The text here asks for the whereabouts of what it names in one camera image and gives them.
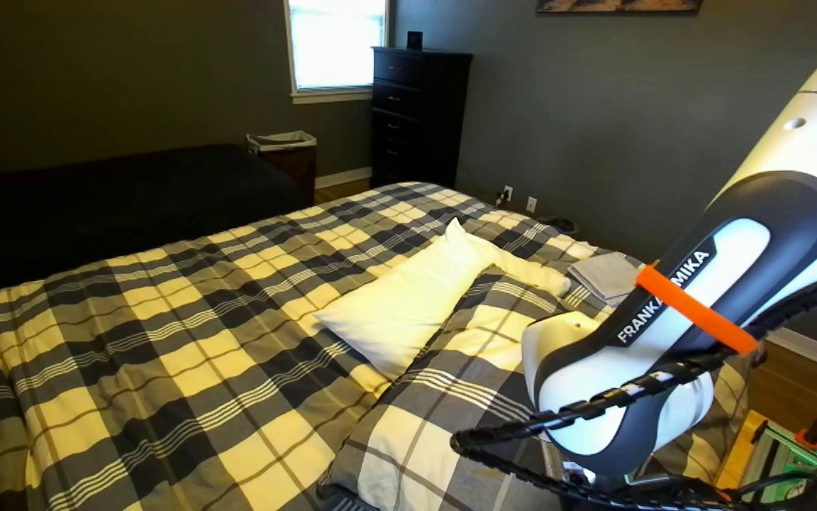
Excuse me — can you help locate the large checked pillow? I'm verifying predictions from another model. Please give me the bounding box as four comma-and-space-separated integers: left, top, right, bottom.
329, 264, 752, 511

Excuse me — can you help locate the bright window white frame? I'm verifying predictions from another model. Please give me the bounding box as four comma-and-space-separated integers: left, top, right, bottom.
280, 0, 393, 108

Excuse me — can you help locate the brown lined waste bin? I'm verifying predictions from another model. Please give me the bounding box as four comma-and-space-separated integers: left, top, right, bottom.
244, 128, 324, 209

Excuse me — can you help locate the black dresser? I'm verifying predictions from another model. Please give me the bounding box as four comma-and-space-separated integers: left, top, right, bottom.
368, 45, 475, 194

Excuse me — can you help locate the white pillow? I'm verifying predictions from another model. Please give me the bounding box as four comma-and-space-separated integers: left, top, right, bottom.
311, 220, 575, 380

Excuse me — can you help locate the checked plaid comforter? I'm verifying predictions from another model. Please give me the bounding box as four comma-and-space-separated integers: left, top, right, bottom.
0, 179, 647, 511

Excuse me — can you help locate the wall picture frame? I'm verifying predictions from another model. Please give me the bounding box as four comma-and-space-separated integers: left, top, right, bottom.
532, 0, 705, 17

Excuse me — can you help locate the orange strap on arm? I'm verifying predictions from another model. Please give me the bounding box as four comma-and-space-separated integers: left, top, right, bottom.
631, 264, 765, 358

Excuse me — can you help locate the teal wooden frame stand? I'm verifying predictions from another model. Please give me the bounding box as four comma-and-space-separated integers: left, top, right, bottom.
717, 407, 817, 507

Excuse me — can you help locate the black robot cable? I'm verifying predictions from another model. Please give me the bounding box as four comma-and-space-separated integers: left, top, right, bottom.
447, 348, 817, 511

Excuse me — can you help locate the grey folded sheet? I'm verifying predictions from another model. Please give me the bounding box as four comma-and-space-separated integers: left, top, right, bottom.
565, 251, 647, 308

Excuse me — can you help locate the dark futon sofa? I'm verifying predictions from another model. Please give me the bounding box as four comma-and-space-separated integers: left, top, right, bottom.
0, 142, 304, 301

